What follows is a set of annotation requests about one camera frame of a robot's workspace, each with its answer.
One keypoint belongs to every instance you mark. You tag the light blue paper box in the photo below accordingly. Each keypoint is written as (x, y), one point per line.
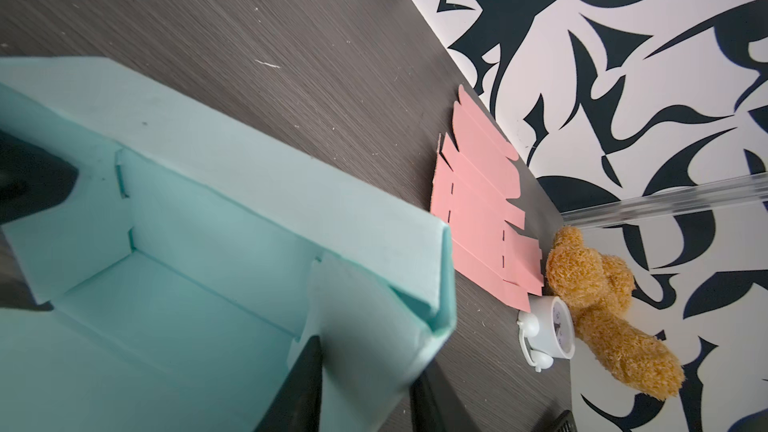
(192, 261)

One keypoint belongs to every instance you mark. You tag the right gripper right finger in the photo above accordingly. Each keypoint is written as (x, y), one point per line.
(435, 405)

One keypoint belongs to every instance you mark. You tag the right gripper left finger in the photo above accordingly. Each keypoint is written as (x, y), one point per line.
(297, 405)

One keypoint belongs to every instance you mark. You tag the brown teddy bear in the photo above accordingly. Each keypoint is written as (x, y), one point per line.
(597, 289)

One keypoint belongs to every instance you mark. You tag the black remote control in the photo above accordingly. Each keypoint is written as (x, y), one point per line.
(563, 423)

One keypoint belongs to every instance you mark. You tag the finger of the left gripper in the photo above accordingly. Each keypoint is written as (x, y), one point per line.
(32, 179)

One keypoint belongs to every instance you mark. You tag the pink flat paper box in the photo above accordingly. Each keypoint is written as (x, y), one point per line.
(474, 182)

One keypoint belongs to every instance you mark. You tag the white alarm clock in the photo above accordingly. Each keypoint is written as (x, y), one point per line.
(546, 332)

